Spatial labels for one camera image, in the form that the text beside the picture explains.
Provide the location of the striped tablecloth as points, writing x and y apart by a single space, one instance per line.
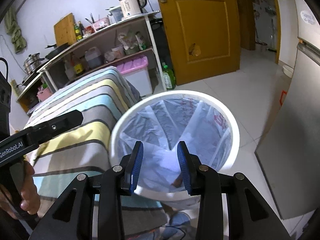
102 97

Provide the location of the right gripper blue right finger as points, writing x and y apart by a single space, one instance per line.
189 166

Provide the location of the white electric kettle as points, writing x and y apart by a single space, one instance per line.
132 7

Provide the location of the grey refrigerator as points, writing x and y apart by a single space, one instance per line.
289 152

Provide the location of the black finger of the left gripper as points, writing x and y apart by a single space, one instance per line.
47 130

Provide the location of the green detergent bottle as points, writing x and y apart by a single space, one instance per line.
169 77

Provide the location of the yellow wooden door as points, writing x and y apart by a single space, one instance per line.
203 37

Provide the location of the pink plastic basket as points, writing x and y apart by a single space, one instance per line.
44 92

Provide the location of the dark sauce bottle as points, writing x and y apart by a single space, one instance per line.
82 29

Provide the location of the wooden cutting board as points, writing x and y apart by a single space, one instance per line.
64 31

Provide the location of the stainless steel steamer pot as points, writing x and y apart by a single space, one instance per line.
32 62

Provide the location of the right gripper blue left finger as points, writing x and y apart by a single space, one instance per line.
131 165

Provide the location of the person's left hand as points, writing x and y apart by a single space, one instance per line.
30 197

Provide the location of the dark liquid plastic jug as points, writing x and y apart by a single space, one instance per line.
94 58

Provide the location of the white round trash bin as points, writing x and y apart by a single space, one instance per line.
179 199

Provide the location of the white plastic bin liner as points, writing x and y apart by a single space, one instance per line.
161 126

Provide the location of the black frying pan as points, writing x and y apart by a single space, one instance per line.
55 50

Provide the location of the yellow label oil bottle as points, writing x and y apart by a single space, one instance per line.
77 65

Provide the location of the white metal shelf rack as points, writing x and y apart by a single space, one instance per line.
103 39

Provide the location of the black induction cooker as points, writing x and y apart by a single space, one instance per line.
31 78

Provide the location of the pink lidded storage box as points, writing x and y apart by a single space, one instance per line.
136 72

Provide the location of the green hanging cloth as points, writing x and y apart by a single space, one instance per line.
14 30

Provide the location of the green sauce bottle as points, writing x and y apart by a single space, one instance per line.
78 32

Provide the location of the pink utensil holder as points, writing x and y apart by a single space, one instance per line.
101 24

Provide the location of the clear plastic container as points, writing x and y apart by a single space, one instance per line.
116 13

